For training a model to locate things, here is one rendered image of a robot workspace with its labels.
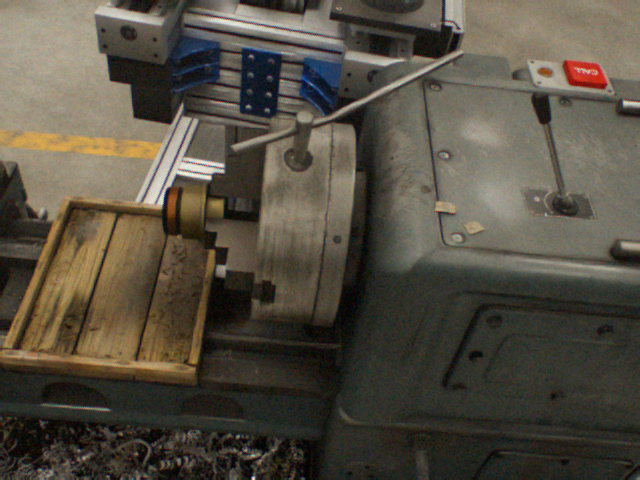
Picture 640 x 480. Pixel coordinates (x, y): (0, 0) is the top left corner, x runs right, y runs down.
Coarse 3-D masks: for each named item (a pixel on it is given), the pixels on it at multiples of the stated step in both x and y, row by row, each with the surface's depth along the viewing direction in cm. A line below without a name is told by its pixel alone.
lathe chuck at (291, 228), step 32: (320, 128) 99; (320, 160) 93; (288, 192) 91; (320, 192) 91; (288, 224) 91; (320, 224) 91; (256, 256) 92; (288, 256) 92; (320, 256) 92; (288, 288) 94; (288, 320) 101
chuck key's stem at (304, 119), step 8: (304, 112) 86; (296, 120) 86; (304, 120) 86; (312, 120) 86; (304, 128) 86; (296, 136) 88; (304, 136) 88; (296, 144) 89; (304, 144) 89; (296, 152) 91; (304, 152) 90; (296, 160) 93; (304, 160) 93
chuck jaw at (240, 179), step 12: (252, 132) 101; (264, 132) 101; (228, 156) 103; (240, 156) 102; (252, 156) 102; (264, 156) 102; (228, 168) 102; (240, 168) 102; (252, 168) 102; (216, 180) 103; (228, 180) 103; (240, 180) 103; (252, 180) 103; (216, 192) 103; (228, 192) 103; (240, 192) 103; (252, 192) 103
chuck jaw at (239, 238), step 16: (208, 224) 101; (224, 224) 101; (240, 224) 102; (256, 224) 102; (208, 240) 101; (224, 240) 99; (240, 240) 99; (256, 240) 100; (224, 256) 99; (240, 256) 97; (240, 272) 95; (240, 288) 97; (256, 288) 95; (272, 288) 95
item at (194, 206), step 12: (168, 192) 103; (180, 192) 103; (192, 192) 102; (204, 192) 102; (168, 204) 102; (180, 204) 102; (192, 204) 101; (204, 204) 101; (216, 204) 103; (228, 204) 108; (168, 216) 102; (180, 216) 101; (192, 216) 101; (204, 216) 101; (216, 216) 103; (168, 228) 103; (180, 228) 103; (192, 228) 102; (204, 228) 102
